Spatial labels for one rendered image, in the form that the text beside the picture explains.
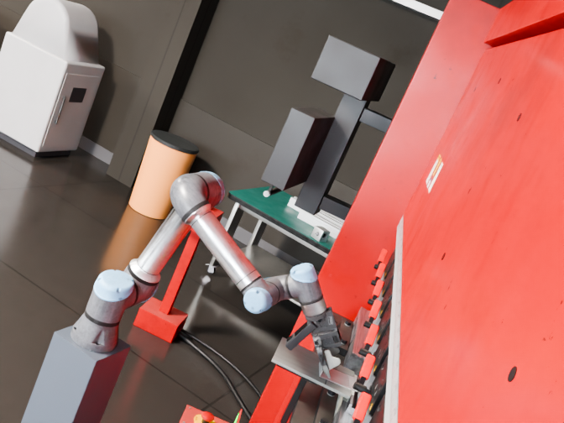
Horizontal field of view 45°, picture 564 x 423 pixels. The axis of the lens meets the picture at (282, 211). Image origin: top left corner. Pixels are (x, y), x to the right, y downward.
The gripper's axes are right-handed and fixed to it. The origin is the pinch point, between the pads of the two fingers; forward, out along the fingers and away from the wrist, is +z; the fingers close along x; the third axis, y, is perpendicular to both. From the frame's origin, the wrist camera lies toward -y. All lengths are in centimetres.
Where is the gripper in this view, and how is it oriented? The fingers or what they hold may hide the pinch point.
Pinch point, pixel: (326, 370)
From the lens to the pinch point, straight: 221.7
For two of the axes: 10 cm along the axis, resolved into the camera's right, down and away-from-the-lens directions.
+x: 0.3, -2.6, 9.6
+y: 9.6, -2.7, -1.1
